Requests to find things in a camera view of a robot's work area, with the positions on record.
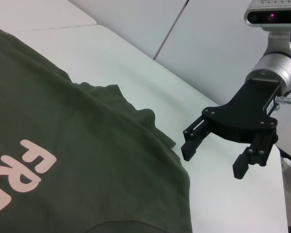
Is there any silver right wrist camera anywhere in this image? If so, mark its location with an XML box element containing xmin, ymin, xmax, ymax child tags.
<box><xmin>243</xmin><ymin>0</ymin><xmax>291</xmax><ymax>32</ymax></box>

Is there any dark green FREE! t-shirt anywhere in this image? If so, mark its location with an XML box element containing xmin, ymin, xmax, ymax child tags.
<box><xmin>0</xmin><ymin>23</ymin><xmax>192</xmax><ymax>233</ymax></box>

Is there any right gripper cable with plug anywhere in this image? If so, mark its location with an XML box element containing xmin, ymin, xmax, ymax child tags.
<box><xmin>275</xmin><ymin>89</ymin><xmax>291</xmax><ymax>109</ymax></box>

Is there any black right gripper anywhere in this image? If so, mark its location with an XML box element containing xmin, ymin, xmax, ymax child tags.
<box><xmin>180</xmin><ymin>80</ymin><xmax>282</xmax><ymax>181</ymax></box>

